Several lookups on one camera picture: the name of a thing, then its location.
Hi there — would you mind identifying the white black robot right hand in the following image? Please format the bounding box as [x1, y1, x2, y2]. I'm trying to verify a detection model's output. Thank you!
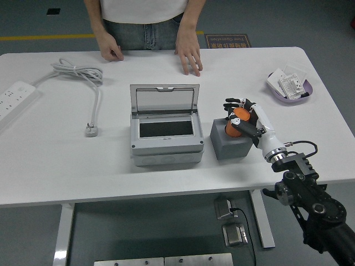
[223, 97, 288, 158]

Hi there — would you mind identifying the person's right hand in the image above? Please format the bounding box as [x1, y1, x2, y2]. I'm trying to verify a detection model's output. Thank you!
[97, 32, 125, 62]

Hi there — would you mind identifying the person's left hand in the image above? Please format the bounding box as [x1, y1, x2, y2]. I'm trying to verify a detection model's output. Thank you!
[174, 24, 204, 78]

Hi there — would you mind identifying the orange cylinder battery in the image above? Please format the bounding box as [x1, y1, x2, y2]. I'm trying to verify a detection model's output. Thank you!
[225, 108, 252, 139]

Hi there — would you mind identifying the grey cube holder block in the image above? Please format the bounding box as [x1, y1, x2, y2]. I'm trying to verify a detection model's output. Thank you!
[210, 117, 256, 161]

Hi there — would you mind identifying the transparent hinged box lid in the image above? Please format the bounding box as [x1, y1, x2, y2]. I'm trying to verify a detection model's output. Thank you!
[129, 83, 200, 116]

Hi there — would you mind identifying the silver metal floor box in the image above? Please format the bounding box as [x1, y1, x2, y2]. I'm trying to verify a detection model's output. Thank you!
[214, 196, 236, 221]
[221, 223, 248, 247]

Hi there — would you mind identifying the grey plastic junction box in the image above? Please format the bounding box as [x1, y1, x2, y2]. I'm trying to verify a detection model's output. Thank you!
[129, 109, 205, 167]

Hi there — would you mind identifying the person's torso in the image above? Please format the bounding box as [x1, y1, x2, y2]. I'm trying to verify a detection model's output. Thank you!
[99, 0, 192, 51]

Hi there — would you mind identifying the purple plastic tray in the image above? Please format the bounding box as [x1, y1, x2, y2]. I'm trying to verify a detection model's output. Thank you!
[266, 70, 314, 106]

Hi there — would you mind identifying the brown floor sign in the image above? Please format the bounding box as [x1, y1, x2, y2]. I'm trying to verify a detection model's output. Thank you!
[204, 33, 252, 49]

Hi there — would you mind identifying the white printed socket module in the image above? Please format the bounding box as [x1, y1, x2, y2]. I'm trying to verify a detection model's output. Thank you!
[278, 73, 305, 100]

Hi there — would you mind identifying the white square plate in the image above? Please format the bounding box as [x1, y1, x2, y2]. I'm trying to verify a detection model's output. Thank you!
[267, 69, 288, 96]

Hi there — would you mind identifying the yellow floor tape line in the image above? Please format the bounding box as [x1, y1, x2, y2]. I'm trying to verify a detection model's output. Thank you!
[0, 30, 205, 42]

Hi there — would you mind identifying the white power plug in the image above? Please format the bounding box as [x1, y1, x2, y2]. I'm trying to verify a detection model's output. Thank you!
[85, 122, 99, 138]

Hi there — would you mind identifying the white table leg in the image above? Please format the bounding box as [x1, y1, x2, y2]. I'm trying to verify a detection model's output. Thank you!
[248, 190, 276, 249]
[54, 203, 75, 266]

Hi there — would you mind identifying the white power strip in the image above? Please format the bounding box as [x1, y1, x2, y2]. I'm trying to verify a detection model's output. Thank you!
[0, 80, 39, 130]

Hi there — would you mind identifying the white power cord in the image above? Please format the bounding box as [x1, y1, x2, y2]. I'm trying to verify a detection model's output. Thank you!
[31, 57, 105, 127]

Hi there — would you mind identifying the thin black floor cable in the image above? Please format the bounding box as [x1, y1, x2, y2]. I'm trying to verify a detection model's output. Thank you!
[229, 207, 257, 266]

